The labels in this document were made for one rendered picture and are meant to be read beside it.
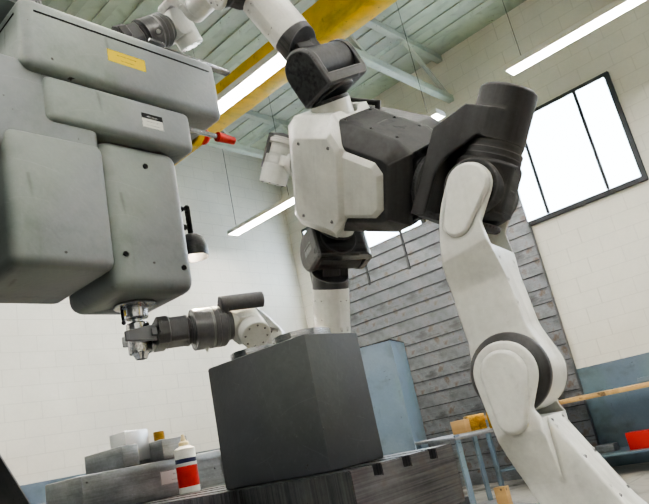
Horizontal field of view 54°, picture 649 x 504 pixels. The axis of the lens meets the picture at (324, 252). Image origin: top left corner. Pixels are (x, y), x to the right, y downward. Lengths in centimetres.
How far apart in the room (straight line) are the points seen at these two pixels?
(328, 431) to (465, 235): 49
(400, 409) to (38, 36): 626
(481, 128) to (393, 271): 889
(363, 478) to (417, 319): 903
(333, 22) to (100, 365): 515
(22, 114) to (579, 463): 114
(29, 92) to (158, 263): 40
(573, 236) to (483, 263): 766
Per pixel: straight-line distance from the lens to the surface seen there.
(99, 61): 144
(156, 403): 916
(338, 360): 94
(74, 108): 135
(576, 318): 880
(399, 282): 1003
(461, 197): 122
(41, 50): 138
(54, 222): 122
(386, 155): 129
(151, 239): 133
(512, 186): 127
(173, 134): 146
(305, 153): 137
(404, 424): 720
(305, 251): 155
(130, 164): 138
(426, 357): 976
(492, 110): 127
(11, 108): 130
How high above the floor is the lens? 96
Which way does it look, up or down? 16 degrees up
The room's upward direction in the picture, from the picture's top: 12 degrees counter-clockwise
